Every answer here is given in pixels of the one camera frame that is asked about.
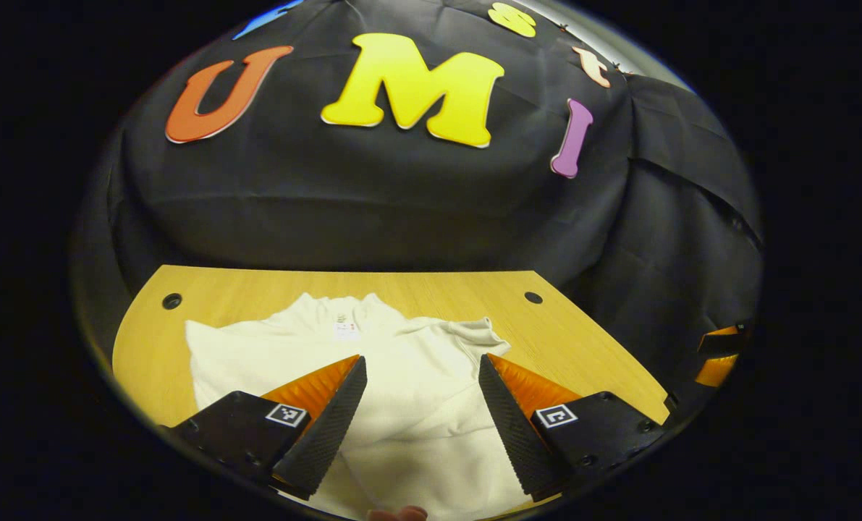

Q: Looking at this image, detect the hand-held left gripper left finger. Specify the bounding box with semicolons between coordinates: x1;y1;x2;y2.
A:
163;355;368;501

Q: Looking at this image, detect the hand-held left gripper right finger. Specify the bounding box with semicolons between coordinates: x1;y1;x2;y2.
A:
478;353;667;501

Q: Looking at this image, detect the cream sweatshirt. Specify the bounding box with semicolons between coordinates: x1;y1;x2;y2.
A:
185;292;540;521

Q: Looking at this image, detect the black backdrop cloth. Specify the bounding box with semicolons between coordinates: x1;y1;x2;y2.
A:
76;0;764;420

